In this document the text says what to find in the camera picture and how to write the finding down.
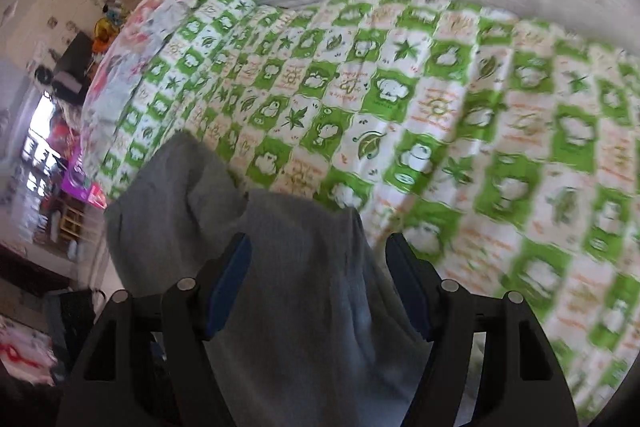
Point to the orange toy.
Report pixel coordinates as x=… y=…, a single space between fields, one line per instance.
x=107 y=32

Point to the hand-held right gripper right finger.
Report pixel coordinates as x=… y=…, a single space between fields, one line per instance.
x=407 y=279

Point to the red and white cloth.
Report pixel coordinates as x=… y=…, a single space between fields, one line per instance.
x=25 y=352

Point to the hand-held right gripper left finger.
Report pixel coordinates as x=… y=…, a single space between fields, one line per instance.
x=232 y=279

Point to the black monitor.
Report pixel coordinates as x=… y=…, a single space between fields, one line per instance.
x=72 y=57

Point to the floral pillow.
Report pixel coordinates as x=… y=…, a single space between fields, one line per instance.
x=130 y=57

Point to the green checked printed bedsheet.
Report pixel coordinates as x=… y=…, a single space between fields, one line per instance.
x=450 y=132

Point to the grey fleece pants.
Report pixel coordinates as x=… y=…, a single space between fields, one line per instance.
x=300 y=307

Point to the yellow wooden rack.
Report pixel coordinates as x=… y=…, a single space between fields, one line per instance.
x=72 y=224

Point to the black bag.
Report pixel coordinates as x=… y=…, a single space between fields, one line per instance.
x=70 y=322

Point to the purple box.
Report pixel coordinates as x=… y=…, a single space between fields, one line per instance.
x=75 y=177

